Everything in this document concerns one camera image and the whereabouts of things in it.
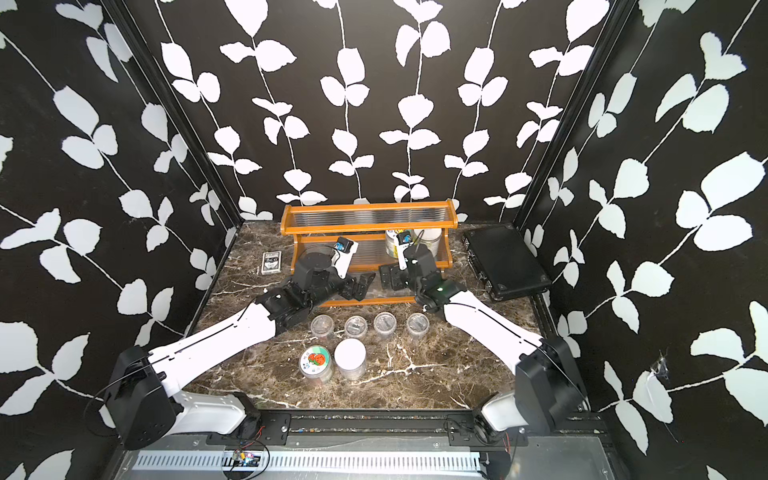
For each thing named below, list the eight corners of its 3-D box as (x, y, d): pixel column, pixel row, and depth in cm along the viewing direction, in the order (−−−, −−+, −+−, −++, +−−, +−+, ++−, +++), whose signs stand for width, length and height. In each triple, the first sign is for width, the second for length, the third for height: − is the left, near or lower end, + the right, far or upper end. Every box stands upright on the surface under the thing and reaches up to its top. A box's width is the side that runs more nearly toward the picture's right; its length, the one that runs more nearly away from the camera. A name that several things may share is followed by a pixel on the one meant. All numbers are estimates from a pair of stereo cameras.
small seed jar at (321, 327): (312, 341, 90) (308, 333, 86) (315, 322, 94) (312, 314, 90) (333, 341, 90) (330, 333, 86) (335, 322, 94) (333, 314, 90)
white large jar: (337, 380, 84) (332, 369, 76) (340, 351, 89) (336, 338, 81) (365, 380, 84) (363, 369, 76) (367, 351, 89) (365, 338, 81)
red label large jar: (304, 384, 83) (296, 374, 76) (309, 356, 88) (302, 345, 81) (332, 384, 83) (327, 374, 76) (336, 356, 88) (331, 345, 81)
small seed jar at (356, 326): (345, 343, 90) (343, 336, 86) (347, 323, 94) (345, 315, 90) (366, 343, 90) (365, 336, 86) (367, 323, 94) (366, 315, 90)
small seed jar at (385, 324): (374, 339, 92) (373, 330, 87) (374, 320, 96) (374, 311, 91) (396, 339, 92) (396, 330, 87) (396, 320, 96) (396, 311, 91)
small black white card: (262, 275, 107) (260, 271, 105) (265, 256, 112) (262, 252, 110) (280, 272, 108) (278, 268, 106) (281, 254, 113) (279, 250, 111)
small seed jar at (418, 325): (407, 340, 91) (408, 331, 87) (407, 321, 96) (408, 312, 91) (428, 340, 92) (430, 331, 87) (426, 321, 96) (428, 312, 91)
